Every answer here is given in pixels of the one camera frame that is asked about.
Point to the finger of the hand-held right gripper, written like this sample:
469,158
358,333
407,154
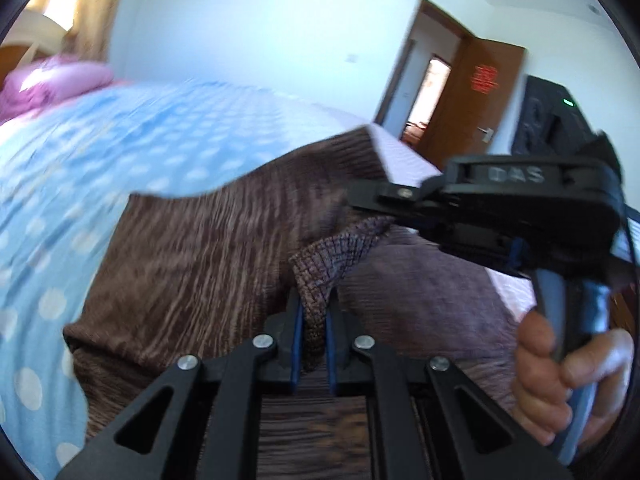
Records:
395,197

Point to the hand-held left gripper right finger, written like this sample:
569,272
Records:
331,355

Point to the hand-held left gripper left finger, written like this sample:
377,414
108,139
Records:
296,350

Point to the brown knit garment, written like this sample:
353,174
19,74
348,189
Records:
200,260

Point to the person's right hand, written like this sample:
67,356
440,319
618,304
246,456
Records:
537,380

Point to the brown wooden door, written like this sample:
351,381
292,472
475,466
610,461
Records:
465,120

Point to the red paper door decoration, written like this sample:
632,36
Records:
484,79

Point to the polka dot blanket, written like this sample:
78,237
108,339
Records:
100,160

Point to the pink pillow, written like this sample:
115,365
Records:
60,80

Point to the yellow curtain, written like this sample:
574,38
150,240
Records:
95,5

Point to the cream wooden headboard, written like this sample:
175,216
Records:
30,35

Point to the brown door frame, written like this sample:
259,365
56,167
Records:
400,70

